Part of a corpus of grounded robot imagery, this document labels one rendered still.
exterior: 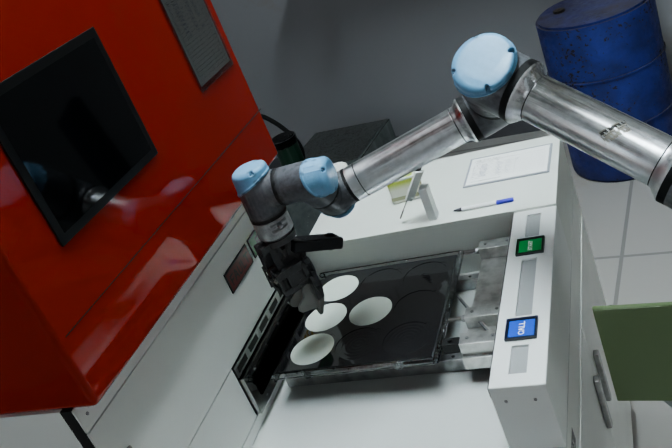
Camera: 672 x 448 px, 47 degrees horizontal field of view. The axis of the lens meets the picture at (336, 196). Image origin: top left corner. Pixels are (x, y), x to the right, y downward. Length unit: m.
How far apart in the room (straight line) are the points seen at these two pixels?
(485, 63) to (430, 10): 2.98
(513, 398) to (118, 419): 0.63
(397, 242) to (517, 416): 0.64
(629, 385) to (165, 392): 0.79
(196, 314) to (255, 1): 3.37
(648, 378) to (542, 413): 0.19
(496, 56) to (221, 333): 0.75
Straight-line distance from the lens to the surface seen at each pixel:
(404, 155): 1.50
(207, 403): 1.51
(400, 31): 4.40
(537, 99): 1.33
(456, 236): 1.79
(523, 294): 1.49
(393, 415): 1.54
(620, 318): 1.31
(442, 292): 1.66
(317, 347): 1.66
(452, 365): 1.57
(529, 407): 1.32
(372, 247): 1.85
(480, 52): 1.36
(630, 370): 1.38
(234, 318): 1.61
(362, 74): 4.58
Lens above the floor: 1.81
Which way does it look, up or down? 24 degrees down
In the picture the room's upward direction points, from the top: 23 degrees counter-clockwise
